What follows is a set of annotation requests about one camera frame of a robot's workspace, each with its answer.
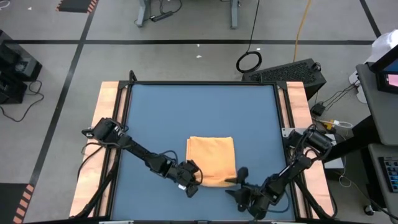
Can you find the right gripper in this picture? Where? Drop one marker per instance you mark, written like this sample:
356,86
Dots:
261,200

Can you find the black keyboard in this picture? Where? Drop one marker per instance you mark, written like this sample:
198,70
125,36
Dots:
390,174

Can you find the black orange striped floor mat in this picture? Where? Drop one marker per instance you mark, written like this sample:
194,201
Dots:
74,5
9,202

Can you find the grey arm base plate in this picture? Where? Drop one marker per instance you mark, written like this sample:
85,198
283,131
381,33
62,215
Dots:
287,131

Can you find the white towel label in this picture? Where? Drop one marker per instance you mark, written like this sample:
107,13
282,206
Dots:
182,187

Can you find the black perforated computer tower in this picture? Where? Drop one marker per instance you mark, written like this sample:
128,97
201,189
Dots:
286,74

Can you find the yellow waffle weave towel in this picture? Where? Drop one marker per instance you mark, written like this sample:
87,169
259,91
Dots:
214,158

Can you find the grey desk leg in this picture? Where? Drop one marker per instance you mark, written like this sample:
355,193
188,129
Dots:
234,15
142,15

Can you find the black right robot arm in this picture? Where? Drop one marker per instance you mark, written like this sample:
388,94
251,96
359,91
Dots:
295,168

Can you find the grey box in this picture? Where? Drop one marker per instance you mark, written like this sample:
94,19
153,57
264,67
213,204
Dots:
337,161

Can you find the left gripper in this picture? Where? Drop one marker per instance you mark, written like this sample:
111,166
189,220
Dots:
185,175

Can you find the wooden table side board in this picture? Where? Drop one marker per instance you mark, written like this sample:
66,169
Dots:
105,96
298,99

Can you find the black table frame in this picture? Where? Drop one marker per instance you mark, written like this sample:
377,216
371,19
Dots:
202,83

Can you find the black desk leg beam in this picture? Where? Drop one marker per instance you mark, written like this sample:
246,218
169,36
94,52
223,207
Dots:
351,140

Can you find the black caster wheel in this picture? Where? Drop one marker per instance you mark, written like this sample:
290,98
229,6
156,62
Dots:
368,210

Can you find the white plastic bag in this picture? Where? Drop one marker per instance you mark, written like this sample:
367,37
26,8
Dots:
384,45

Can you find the monitor with blue screen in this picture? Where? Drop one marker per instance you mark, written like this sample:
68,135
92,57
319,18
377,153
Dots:
388,81

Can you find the black equipment rack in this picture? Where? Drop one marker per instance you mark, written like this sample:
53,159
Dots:
15,65

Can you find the black power strip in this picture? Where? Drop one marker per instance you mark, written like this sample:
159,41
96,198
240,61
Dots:
161,16

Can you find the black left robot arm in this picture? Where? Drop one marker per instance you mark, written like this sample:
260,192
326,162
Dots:
140,152

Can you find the black power adapter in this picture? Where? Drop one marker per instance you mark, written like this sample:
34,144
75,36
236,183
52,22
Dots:
318,109

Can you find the grey desk with keyboard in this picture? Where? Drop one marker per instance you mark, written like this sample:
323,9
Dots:
374,186

